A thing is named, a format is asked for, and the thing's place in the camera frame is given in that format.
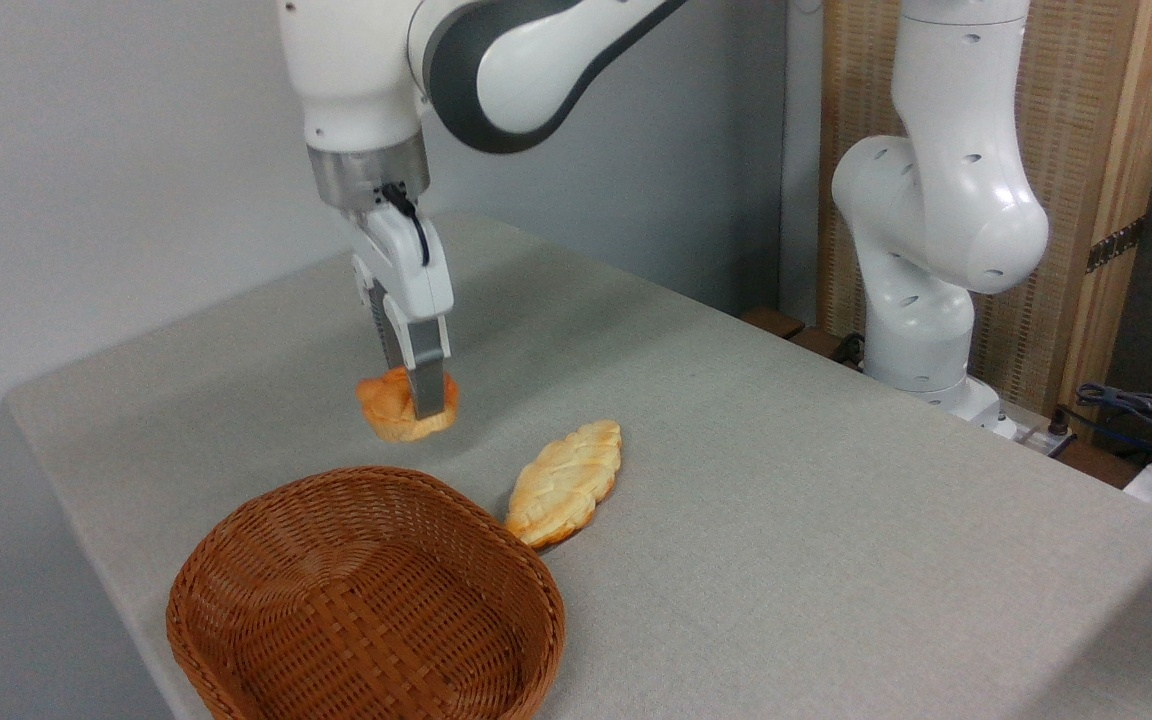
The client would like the black cable bundle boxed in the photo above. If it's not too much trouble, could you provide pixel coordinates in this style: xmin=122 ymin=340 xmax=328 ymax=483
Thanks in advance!
xmin=1074 ymin=382 xmax=1152 ymax=453

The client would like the round orange bread bun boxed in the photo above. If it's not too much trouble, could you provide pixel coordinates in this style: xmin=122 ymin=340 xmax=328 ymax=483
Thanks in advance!
xmin=355 ymin=366 xmax=460 ymax=444

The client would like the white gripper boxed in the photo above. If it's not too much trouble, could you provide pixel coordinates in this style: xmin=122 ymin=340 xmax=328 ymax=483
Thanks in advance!
xmin=349 ymin=205 xmax=455 ymax=421

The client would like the wooden woven screen panel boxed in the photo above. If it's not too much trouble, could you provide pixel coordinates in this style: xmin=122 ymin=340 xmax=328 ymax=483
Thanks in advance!
xmin=818 ymin=0 xmax=1152 ymax=416

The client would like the brown wooden block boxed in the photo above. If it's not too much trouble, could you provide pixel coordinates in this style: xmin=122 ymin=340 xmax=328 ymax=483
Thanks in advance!
xmin=741 ymin=307 xmax=807 ymax=341

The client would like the long braided bread loaf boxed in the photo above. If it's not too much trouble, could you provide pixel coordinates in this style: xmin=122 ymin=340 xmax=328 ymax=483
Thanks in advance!
xmin=504 ymin=420 xmax=624 ymax=549

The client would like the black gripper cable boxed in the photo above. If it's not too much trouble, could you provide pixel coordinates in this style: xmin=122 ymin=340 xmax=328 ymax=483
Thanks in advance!
xmin=381 ymin=182 xmax=432 ymax=268

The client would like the brown woven wicker basket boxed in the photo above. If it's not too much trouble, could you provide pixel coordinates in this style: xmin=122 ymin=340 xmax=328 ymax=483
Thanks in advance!
xmin=166 ymin=466 xmax=567 ymax=720

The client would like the grey tablecloth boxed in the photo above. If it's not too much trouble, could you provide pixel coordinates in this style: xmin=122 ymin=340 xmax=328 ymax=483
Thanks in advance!
xmin=6 ymin=212 xmax=1152 ymax=720

